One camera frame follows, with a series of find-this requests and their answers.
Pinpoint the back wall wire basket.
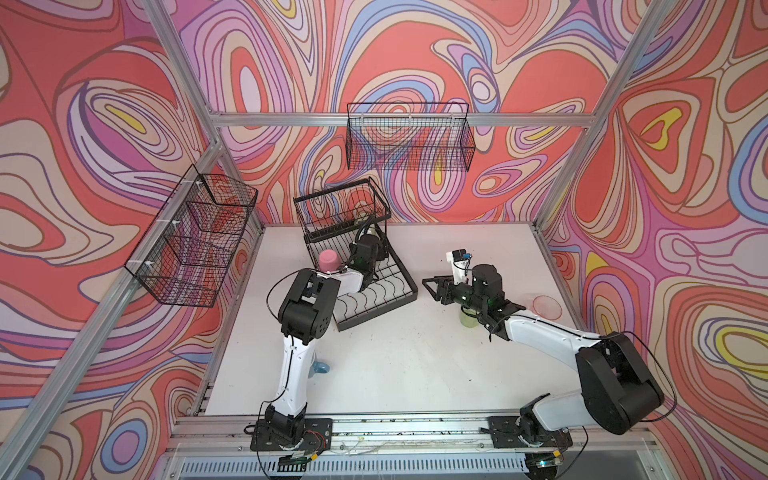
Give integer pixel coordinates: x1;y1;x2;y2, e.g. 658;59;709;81
345;100;476;172

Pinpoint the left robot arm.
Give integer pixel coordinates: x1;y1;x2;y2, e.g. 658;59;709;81
262;227;387;443

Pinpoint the left wall wire basket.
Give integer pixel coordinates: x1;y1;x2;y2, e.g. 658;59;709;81
124;165;258;308

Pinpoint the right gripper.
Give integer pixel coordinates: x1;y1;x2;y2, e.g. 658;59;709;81
422;274;486;312

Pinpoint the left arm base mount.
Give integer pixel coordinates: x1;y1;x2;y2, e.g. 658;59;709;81
243;418;333;454

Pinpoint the black wire dish rack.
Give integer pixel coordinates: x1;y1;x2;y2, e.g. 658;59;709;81
293;177;418;331

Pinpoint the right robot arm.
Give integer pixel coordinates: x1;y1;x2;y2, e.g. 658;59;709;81
422;264;665;445

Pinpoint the wall wire basket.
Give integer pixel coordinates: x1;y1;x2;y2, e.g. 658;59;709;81
345;100;476;172
124;165;258;308

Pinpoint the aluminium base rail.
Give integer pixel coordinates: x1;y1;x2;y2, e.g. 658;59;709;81
155;412;670;479

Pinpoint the green tumbler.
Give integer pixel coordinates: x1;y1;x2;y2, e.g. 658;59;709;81
459;307;480;328

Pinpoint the white mug blue handle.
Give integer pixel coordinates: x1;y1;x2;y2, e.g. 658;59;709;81
309;360;330;377

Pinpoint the clear pink tumbler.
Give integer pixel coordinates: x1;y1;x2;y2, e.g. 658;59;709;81
531;295;563;321

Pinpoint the pink plastic cup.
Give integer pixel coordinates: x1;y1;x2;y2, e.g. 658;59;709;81
317;249;342;273

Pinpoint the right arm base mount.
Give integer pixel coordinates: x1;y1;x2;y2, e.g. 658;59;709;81
479;393;573;451

